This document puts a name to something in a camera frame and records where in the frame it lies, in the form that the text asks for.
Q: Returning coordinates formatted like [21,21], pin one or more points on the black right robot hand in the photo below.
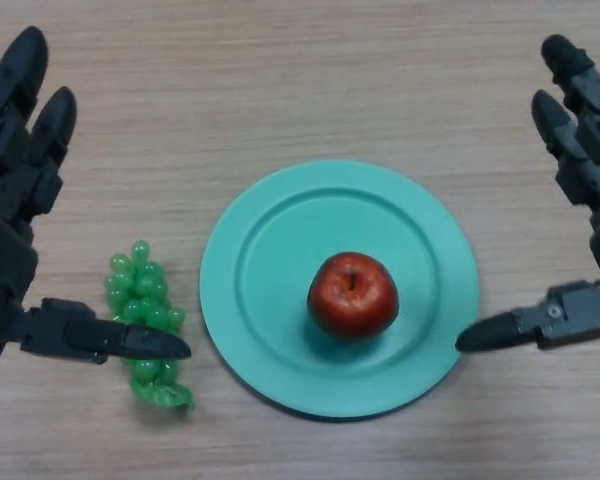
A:
[590,165]

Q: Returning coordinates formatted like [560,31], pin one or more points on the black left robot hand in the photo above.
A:
[5,250]

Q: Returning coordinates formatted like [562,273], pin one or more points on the red apple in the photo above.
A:
[352,300]

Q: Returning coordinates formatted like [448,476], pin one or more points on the green round plate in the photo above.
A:
[270,280]

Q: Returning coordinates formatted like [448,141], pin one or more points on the green grape bunch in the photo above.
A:
[142,295]

